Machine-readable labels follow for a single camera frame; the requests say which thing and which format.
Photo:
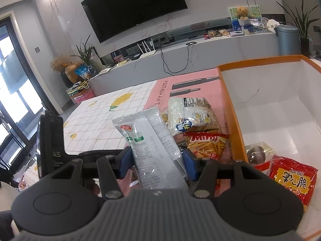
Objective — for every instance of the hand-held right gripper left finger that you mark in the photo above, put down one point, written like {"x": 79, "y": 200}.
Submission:
{"x": 126, "y": 162}

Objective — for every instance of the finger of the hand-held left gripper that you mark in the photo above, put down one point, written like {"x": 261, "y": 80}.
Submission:
{"x": 96, "y": 153}

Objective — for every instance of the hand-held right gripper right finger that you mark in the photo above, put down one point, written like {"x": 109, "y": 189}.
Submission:
{"x": 189, "y": 165}

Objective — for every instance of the red fries snack packet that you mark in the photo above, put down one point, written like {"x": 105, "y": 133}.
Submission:
{"x": 207, "y": 145}

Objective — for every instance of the grey white snack packet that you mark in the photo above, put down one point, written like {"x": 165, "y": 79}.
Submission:
{"x": 153, "y": 140}

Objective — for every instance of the white snack bag blue label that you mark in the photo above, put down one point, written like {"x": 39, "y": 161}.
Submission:
{"x": 190, "y": 110}

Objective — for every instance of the white box with orange rim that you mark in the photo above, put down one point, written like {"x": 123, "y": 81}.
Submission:
{"x": 275, "y": 120}

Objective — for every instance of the checkered fruit print tablecloth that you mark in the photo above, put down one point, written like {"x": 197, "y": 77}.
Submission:
{"x": 100, "y": 120}

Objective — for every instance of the small yellow snack packet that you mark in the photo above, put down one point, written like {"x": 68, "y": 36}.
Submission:
{"x": 165, "y": 118}

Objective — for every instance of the pink box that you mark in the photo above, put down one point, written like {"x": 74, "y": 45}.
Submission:
{"x": 85, "y": 97}

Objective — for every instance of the clear chocolate snack packet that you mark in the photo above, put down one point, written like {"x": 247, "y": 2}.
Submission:
{"x": 255, "y": 155}

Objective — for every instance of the glass sliding door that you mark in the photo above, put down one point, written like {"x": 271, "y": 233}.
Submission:
{"x": 15, "y": 80}

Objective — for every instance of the dried flowers in orange vase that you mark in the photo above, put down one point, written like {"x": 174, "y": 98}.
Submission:
{"x": 72, "y": 71}

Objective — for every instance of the small leafy potted plant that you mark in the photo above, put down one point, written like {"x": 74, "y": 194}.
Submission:
{"x": 86, "y": 52}

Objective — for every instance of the red snack packet yellow print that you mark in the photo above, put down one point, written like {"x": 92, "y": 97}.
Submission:
{"x": 293, "y": 180}

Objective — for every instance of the white router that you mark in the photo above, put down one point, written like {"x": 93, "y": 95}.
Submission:
{"x": 148, "y": 54}

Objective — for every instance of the grey television cabinet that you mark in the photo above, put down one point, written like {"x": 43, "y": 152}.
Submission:
{"x": 200, "y": 55}

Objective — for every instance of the snack bags on cabinet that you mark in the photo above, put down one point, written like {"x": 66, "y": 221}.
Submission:
{"x": 218, "y": 33}

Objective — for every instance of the flat white box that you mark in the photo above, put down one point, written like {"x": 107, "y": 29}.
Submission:
{"x": 236, "y": 33}

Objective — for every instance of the white jar blue label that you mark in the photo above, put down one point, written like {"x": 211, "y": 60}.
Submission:
{"x": 248, "y": 29}

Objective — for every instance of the blue pedal trash bin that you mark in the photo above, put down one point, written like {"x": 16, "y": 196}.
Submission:
{"x": 287, "y": 40}

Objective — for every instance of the round white sign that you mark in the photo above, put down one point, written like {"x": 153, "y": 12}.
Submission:
{"x": 272, "y": 25}

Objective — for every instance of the tall leafy potted plant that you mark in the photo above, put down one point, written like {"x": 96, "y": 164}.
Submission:
{"x": 303, "y": 27}

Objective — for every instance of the black wall television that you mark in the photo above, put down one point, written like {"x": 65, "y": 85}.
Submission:
{"x": 135, "y": 7}

